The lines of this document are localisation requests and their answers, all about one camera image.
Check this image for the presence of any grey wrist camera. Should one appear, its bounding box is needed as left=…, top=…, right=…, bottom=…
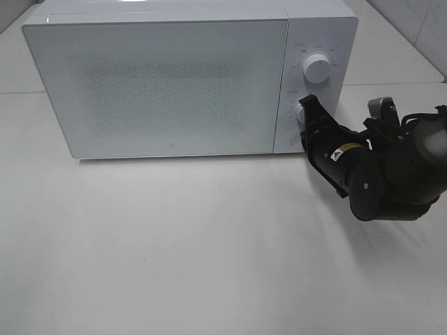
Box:
left=367, top=96, right=395, bottom=121

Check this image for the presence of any round white door button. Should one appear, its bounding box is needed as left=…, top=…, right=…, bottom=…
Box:
left=291, top=133, right=302, bottom=150

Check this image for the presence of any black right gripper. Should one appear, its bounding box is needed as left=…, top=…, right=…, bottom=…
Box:
left=299, top=94, right=360, bottom=198

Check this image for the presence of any white upper power knob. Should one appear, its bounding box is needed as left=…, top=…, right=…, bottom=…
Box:
left=301, top=52, right=332, bottom=84

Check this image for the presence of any white microwave oven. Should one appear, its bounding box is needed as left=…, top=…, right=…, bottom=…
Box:
left=22, top=1, right=358, bottom=155

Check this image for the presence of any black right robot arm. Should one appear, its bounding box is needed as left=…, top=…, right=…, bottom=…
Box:
left=299, top=95, right=446, bottom=221

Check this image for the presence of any white timer knob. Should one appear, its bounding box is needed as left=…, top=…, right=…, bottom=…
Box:
left=295, top=103, right=305, bottom=125

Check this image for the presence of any white microwave door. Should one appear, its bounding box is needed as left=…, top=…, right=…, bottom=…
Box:
left=23, top=20, right=287, bottom=159

